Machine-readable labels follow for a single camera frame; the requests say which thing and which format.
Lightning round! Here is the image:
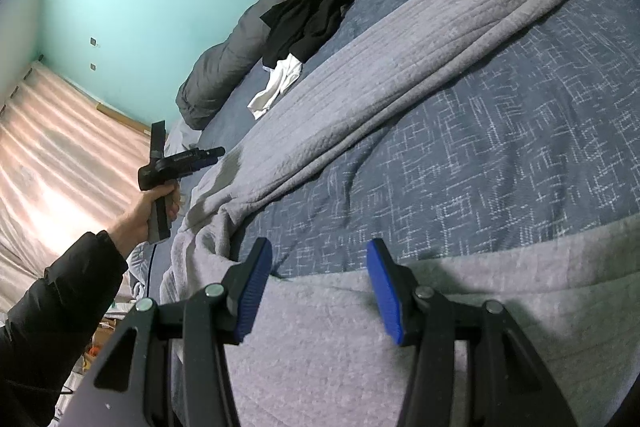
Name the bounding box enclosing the grey fleece garment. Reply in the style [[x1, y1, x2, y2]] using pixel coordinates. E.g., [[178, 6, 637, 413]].
[[160, 0, 640, 427]]

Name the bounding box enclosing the dark grey duvet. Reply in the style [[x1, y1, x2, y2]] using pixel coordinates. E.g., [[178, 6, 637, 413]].
[[176, 0, 471, 130]]

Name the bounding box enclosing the person's left hand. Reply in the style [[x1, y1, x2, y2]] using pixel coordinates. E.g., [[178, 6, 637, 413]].
[[117, 182, 182, 253]]

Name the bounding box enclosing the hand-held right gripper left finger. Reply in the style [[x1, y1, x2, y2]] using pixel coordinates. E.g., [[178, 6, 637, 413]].
[[75, 237, 273, 427]]

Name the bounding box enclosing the light grey pillow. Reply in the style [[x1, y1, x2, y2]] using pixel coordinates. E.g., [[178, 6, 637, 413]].
[[165, 119, 203, 154]]

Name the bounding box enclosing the blue patterned bed cover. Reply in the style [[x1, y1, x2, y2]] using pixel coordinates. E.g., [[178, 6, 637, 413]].
[[127, 0, 640, 303]]

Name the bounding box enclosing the pink curtain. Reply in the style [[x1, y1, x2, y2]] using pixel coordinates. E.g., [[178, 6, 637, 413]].
[[0, 62, 156, 313]]

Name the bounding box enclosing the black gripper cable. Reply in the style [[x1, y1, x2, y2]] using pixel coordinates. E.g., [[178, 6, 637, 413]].
[[144, 241, 158, 302]]

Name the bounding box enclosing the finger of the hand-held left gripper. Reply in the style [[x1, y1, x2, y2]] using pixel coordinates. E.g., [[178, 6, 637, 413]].
[[194, 146, 227, 171]]

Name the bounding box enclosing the black garment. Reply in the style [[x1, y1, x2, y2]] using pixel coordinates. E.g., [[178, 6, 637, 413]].
[[260, 0, 373, 70]]

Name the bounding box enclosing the white garment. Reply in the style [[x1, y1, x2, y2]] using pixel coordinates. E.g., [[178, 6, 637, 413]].
[[247, 54, 305, 120]]

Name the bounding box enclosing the person's left forearm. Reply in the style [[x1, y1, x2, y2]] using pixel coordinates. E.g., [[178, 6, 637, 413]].
[[0, 229, 130, 427]]

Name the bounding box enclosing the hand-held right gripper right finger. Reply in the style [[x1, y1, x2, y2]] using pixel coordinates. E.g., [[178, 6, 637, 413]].
[[366, 238, 596, 427]]

